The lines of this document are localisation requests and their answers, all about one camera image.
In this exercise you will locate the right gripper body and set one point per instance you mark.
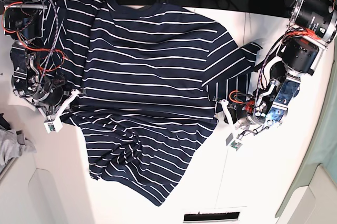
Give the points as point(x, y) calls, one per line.
point(47, 102)

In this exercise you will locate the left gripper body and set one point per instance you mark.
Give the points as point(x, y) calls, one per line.
point(243, 120)

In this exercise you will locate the navy white striped t-shirt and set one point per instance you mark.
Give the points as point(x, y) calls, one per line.
point(149, 77)

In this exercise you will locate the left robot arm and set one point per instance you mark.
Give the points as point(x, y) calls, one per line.
point(312, 26)

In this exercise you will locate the grey cloth pile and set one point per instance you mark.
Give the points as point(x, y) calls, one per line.
point(14, 145)

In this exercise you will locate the white slotted vent tray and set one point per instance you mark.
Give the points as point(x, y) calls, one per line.
point(215, 215)

